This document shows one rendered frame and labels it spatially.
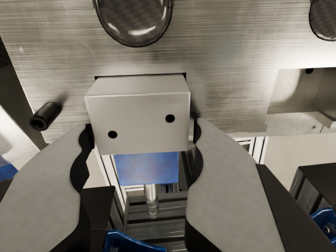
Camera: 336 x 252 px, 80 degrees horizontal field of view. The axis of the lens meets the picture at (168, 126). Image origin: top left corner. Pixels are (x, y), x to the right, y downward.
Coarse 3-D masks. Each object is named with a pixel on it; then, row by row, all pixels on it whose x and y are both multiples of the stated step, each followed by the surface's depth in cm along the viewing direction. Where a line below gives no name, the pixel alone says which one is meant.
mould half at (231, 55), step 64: (0, 0) 9; (64, 0) 10; (192, 0) 10; (256, 0) 10; (64, 64) 11; (128, 64) 11; (192, 64) 12; (256, 64) 12; (320, 64) 12; (64, 128) 13; (192, 128) 14; (256, 128) 14
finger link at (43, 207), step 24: (72, 144) 9; (24, 168) 8; (48, 168) 8; (72, 168) 8; (24, 192) 7; (48, 192) 7; (72, 192) 7; (0, 216) 6; (24, 216) 6; (48, 216) 6; (72, 216) 6; (0, 240) 6; (24, 240) 6; (48, 240) 6; (72, 240) 6
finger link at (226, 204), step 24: (216, 144) 9; (240, 144) 9; (216, 168) 8; (240, 168) 8; (192, 192) 7; (216, 192) 7; (240, 192) 7; (264, 192) 7; (192, 216) 6; (216, 216) 6; (240, 216) 6; (264, 216) 6; (192, 240) 6; (216, 240) 5; (240, 240) 5; (264, 240) 5
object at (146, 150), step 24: (96, 96) 9; (120, 96) 9; (144, 96) 10; (168, 96) 10; (96, 120) 10; (120, 120) 10; (144, 120) 10; (168, 120) 10; (96, 144) 11; (120, 144) 11; (144, 144) 11; (168, 144) 11; (120, 168) 14; (144, 168) 14; (168, 168) 14; (144, 192) 16
